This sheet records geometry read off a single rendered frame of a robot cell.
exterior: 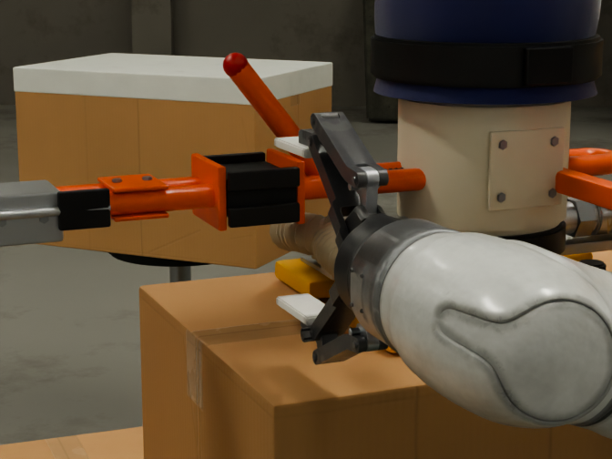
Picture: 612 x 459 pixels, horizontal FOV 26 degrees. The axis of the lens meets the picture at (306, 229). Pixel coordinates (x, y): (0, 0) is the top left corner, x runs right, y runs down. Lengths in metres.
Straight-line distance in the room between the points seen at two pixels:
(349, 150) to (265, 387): 0.23
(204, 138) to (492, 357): 2.09
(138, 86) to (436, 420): 1.83
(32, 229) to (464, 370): 0.51
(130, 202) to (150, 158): 1.69
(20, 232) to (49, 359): 3.13
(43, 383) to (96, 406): 0.27
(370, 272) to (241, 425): 0.31
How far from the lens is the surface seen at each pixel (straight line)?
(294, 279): 1.37
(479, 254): 0.79
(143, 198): 1.18
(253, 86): 1.22
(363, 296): 0.88
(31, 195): 1.16
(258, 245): 2.79
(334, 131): 1.00
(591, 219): 1.40
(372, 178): 0.96
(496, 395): 0.75
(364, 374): 1.13
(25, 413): 3.82
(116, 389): 3.97
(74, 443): 2.10
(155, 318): 1.37
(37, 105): 3.01
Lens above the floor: 1.31
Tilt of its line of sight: 13 degrees down
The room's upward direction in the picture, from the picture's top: straight up
